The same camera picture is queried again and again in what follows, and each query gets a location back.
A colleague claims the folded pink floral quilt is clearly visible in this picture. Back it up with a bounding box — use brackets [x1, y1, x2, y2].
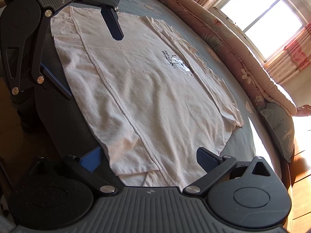
[134, 0, 298, 117]

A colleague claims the window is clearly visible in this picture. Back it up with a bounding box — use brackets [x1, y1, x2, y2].
[212, 0, 308, 63]

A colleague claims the wooden headboard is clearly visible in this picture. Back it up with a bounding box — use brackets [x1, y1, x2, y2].
[287, 104, 311, 233]

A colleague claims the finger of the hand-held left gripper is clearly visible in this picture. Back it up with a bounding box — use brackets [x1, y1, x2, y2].
[1, 8, 73, 100]
[73, 0, 126, 41]

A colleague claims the white long-sleeve printed shirt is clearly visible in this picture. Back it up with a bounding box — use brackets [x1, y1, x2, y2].
[50, 6, 245, 192]

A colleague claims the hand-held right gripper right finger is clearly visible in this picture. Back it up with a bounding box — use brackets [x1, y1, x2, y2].
[182, 147, 279, 197]

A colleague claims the grey-green printed pillow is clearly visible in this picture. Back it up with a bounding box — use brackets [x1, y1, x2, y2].
[260, 102, 295, 163]

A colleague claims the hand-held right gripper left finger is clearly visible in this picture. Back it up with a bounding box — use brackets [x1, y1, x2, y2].
[29, 147, 119, 197]

